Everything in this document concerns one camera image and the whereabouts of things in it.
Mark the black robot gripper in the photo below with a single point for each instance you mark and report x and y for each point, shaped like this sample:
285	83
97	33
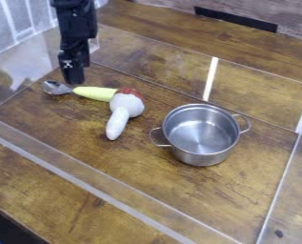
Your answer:
77	19

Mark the white red toy mushroom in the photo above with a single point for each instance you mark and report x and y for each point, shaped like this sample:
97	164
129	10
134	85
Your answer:
126	105

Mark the stainless steel pot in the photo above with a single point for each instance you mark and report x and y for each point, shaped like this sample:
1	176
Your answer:
202	133

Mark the clear acrylic enclosure panel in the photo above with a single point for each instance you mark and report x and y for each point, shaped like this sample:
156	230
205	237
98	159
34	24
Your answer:
82	189

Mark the black wall baseboard strip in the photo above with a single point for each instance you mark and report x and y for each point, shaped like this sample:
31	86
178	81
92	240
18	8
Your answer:
237	19

